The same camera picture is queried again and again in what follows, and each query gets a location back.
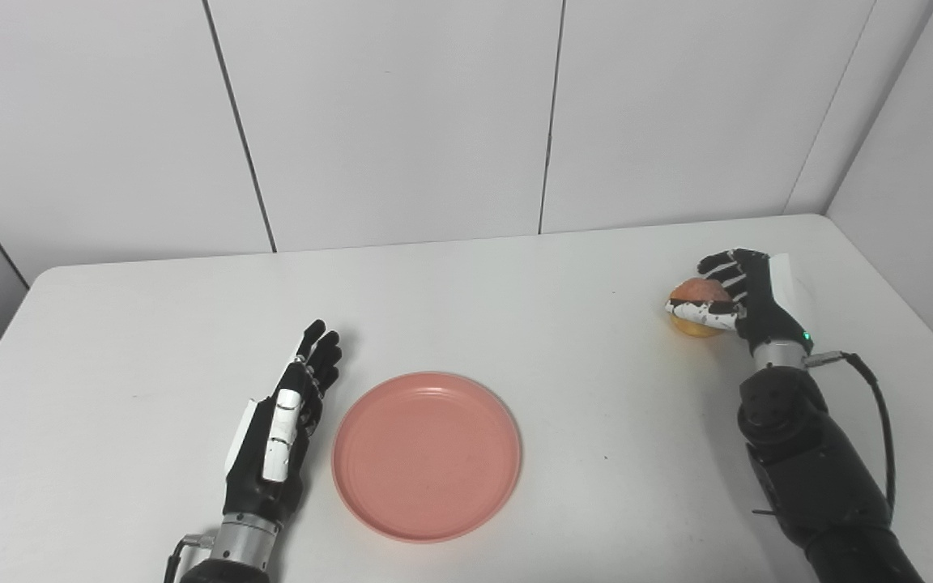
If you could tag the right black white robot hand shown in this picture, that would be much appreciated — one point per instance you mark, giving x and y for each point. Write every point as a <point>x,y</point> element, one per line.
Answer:
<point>746,300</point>

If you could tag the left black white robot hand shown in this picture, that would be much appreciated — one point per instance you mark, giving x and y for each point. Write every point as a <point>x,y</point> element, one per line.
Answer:
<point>276,445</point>

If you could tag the golden cream puff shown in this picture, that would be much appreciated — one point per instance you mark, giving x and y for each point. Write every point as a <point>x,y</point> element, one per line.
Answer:
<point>697,312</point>

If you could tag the pink round plate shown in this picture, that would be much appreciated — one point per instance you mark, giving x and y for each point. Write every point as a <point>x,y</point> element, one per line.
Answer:
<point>427,456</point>

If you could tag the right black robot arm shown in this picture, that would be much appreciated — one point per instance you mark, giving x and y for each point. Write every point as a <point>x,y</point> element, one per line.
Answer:
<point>815,461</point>

